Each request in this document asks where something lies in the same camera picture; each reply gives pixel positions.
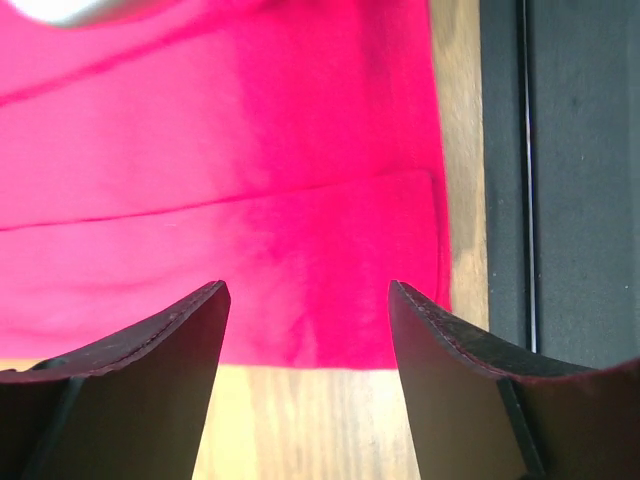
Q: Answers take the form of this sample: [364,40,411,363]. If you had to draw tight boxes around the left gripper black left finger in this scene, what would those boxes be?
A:
[1,281,230,479]

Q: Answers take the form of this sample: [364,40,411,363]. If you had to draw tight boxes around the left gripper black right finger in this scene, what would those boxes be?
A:
[389,281,639,479]

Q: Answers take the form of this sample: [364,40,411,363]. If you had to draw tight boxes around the red t shirt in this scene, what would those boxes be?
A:
[1,1,451,370]

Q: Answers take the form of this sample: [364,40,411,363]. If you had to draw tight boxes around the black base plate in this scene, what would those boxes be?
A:
[480,1,639,368]

